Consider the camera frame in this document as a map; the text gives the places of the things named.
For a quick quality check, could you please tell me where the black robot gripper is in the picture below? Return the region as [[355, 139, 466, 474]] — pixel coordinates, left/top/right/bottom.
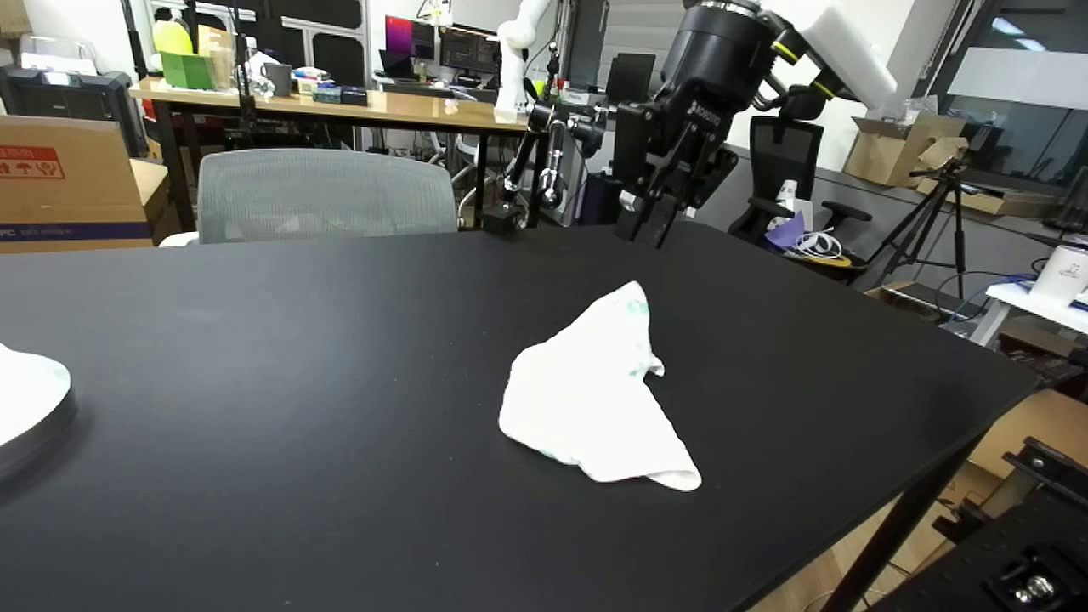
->
[[620, 0, 788, 251]]

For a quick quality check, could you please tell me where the white cloth with green print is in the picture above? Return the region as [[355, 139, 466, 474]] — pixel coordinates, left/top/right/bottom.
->
[[492, 280, 706, 496]]

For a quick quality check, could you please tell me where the black office chair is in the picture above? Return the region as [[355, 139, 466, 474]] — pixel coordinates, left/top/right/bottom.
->
[[728, 113, 829, 249]]

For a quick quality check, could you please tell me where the white spray bottle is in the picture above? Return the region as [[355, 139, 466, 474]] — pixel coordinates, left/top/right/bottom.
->
[[772, 176, 815, 230]]

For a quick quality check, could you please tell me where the open cardboard box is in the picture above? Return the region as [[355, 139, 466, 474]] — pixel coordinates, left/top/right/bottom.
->
[[844, 108, 970, 192]]

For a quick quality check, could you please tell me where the black tripod with spread legs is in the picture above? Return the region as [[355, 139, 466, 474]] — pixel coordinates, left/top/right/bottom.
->
[[864, 152, 977, 305]]

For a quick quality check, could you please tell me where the computer monitor with pink screen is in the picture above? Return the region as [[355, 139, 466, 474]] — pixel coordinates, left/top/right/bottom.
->
[[378, 9, 504, 89]]

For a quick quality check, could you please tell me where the long wooden work table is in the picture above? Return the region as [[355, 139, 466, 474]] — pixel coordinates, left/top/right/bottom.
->
[[133, 77, 539, 230]]

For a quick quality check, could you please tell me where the grey office chair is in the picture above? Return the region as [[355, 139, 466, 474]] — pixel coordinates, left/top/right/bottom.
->
[[193, 147, 463, 245]]

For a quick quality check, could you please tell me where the white side table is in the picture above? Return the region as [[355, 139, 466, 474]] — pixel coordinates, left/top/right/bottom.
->
[[970, 237, 1088, 351]]

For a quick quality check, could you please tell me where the black panel cabinet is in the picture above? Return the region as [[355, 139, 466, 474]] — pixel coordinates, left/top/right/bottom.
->
[[250, 0, 375, 89]]

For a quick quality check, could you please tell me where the black table leg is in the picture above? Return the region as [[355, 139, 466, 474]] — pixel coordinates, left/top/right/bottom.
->
[[820, 445, 970, 612]]

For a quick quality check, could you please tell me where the green and yellow storage bin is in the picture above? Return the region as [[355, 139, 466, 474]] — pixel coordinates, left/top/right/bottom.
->
[[151, 17, 220, 91]]

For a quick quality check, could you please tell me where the large cardboard box red label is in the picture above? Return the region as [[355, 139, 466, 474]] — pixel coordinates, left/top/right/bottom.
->
[[0, 113, 158, 257]]

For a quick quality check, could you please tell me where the black printer device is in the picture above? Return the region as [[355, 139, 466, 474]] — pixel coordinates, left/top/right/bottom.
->
[[0, 66, 118, 123]]

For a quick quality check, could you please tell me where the clear acrylic plate with standoffs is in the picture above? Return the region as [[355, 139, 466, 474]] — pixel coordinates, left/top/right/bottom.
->
[[0, 342, 75, 454]]

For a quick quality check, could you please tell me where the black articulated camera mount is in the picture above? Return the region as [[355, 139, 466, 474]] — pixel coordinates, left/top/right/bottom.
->
[[497, 96, 612, 234]]

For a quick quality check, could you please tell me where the black metal equipment frame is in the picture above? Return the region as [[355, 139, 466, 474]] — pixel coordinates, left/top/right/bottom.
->
[[870, 437, 1088, 612]]

